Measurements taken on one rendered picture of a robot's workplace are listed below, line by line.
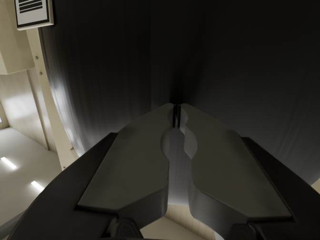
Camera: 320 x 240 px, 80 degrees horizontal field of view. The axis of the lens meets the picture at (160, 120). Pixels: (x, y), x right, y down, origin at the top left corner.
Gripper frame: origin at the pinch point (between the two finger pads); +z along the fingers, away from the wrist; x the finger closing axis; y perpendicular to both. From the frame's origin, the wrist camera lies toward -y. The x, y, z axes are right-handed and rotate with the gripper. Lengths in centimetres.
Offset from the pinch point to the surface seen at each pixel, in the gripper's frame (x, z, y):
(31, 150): -685, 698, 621
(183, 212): 48, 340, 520
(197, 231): 91, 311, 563
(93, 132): -6.6, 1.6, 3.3
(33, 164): -606, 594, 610
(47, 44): -10.1, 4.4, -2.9
